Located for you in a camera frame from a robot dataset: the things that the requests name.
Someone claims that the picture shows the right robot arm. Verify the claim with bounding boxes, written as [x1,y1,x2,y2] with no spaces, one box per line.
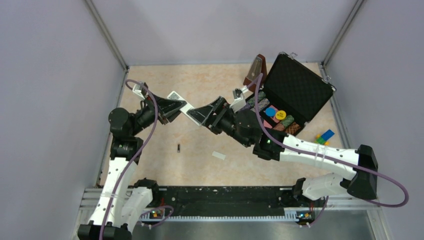
[187,97,378,206]

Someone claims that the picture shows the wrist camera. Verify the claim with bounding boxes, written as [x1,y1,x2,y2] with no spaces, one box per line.
[131,81,149,100]
[230,86,249,112]

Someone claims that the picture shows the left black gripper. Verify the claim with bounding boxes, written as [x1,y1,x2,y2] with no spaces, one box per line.
[130,91,188,136]

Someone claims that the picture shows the yellow poker chip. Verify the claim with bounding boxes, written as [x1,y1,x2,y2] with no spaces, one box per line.
[274,110,287,121]

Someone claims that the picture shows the white battery cover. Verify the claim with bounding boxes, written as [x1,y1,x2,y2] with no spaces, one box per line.
[212,151,226,161]

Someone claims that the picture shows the black poker chip case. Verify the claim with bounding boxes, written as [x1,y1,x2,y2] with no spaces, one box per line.
[258,52,336,136]

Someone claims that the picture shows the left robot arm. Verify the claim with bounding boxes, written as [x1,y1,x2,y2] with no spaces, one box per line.
[77,94,187,240]

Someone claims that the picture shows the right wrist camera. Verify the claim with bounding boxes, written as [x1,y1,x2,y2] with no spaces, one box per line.
[230,86,249,112]

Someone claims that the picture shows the purple cable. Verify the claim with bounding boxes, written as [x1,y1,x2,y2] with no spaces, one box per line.
[98,79,160,240]
[245,72,409,208]

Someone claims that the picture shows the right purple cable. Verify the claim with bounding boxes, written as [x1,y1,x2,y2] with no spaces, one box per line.
[245,72,409,208]

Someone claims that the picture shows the colourful toy bricks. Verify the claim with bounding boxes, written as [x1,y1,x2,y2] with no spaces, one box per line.
[315,129,335,146]

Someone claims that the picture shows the blue poker chip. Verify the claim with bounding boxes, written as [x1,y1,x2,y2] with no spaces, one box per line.
[264,107,277,118]

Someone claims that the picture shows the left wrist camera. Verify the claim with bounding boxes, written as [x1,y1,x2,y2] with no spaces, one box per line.
[131,81,149,100]

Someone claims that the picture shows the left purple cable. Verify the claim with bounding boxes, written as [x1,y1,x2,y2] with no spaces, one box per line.
[98,79,160,240]

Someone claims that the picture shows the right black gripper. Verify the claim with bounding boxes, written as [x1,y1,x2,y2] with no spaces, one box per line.
[188,96,252,148]

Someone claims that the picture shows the brown wooden metronome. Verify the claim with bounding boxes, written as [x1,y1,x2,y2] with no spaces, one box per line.
[243,54,268,93]

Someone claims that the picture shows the white remote control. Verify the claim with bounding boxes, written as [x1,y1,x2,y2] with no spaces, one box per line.
[166,91,201,126]

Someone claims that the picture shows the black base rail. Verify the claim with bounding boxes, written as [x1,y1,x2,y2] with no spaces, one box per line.
[133,178,325,221]

